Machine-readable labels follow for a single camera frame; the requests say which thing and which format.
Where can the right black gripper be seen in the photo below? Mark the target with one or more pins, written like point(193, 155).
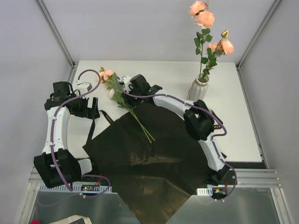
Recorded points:
point(130, 100)

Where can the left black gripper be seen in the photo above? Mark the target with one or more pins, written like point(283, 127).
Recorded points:
point(94, 108)

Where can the pink rose stem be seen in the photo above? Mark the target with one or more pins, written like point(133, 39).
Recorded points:
point(204, 19)
point(108, 78)
point(224, 47)
point(116, 96)

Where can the black wrapping paper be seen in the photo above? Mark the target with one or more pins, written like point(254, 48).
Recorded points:
point(152, 199)

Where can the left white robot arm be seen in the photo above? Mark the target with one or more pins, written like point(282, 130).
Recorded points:
point(56, 165)

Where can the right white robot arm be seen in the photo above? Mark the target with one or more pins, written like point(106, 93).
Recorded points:
point(199, 120)

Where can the white ribbed ceramic vase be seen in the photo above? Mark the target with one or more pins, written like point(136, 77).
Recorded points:
point(198, 88)

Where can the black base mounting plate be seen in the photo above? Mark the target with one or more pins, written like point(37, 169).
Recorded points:
point(198, 173)

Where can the red cloth item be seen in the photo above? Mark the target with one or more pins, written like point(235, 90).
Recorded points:
point(34, 222)

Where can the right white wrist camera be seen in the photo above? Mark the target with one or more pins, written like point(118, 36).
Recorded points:
point(125, 83)

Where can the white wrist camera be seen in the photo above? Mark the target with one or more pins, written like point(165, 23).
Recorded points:
point(82, 88)
point(125, 83)

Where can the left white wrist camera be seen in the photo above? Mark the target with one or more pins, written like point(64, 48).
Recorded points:
point(82, 88)

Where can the left aluminium frame post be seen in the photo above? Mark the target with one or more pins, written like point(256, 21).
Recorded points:
point(55, 32)

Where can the aluminium frame post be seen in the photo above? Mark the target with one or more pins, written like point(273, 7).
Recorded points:
point(55, 32)
point(269, 14)

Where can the left white cable duct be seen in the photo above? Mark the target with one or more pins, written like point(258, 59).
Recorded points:
point(77, 188)

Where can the white cable duct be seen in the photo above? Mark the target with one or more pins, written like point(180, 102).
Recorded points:
point(77, 188)
point(210, 191)

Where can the right white cable duct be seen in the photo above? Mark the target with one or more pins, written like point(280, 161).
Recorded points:
point(210, 191)

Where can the aluminium rail extrusion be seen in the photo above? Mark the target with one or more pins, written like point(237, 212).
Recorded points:
point(258, 178)

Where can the right aluminium frame post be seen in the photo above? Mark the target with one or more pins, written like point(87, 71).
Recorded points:
point(269, 14)

